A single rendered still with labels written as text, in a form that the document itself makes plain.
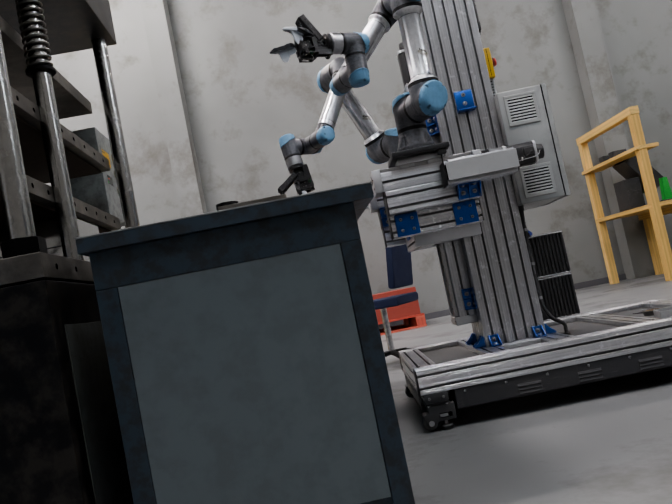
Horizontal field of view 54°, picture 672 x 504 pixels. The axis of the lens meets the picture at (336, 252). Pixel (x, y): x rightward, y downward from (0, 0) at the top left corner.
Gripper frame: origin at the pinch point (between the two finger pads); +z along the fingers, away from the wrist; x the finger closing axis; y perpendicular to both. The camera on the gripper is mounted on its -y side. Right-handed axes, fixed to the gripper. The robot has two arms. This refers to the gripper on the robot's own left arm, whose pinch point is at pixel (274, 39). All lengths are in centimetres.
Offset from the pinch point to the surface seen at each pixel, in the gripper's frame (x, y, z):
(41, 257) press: -30, 73, 86
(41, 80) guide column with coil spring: 6, 8, 76
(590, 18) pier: 376, -255, -636
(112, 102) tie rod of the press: 72, -17, 45
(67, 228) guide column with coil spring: 13, 54, 76
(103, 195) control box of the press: 92, 16, 54
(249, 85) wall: 601, -300, -231
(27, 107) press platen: 1, 20, 81
